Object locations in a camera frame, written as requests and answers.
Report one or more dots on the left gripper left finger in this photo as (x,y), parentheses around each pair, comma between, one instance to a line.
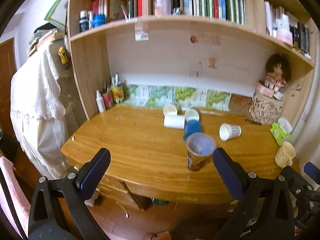
(46,220)

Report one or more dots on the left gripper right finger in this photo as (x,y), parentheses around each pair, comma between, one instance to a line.
(264,211)

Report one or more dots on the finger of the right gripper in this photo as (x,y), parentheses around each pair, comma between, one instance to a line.
(313,172)

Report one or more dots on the printed clear plastic cup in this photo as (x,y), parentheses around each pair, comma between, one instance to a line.
(200,147)

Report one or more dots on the checkered paper cup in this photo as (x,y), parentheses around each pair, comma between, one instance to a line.
(228,132)

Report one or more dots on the blue plastic cup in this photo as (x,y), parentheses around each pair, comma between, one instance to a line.
(192,126)

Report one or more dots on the plain white paper cup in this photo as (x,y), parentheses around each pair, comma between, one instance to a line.
(174,121)

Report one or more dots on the cream ceramic mug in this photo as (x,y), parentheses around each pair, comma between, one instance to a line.
(285,155)

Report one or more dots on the green tissue pack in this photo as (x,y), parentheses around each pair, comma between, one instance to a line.
(281,131)

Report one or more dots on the wooden desk drawer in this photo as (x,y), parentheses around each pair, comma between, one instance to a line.
(124,191)

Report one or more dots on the letter print paper bag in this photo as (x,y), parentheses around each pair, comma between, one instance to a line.
(265,110)

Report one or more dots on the dark pen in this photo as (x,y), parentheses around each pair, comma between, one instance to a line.
(252,122)

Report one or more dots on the pink box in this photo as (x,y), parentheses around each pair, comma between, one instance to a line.
(264,90)

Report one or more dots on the brown cardboard sheet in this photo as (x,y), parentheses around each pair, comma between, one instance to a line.
(239,105)

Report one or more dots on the curly hair doll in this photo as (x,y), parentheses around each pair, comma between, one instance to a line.
(278,72)

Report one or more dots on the white lace cloth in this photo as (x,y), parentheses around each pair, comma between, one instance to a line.
(42,94)

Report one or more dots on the white lotion bottle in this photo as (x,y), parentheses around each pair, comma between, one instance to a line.
(100,102)

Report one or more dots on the red pen holder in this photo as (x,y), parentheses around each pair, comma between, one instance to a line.
(108,98)

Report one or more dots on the grape print poster strip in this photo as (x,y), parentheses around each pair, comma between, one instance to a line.
(156,97)

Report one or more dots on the yellow toy car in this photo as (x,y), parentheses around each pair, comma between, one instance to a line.
(64,57)

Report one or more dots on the wooden bookshelf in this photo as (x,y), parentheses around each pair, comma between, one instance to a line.
(188,51)

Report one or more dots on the dark blue bottle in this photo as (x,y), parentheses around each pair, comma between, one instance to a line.
(83,21)

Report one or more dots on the blue jar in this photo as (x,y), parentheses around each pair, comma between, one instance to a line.
(99,20)

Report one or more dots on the row of books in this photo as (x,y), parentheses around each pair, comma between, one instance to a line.
(226,10)

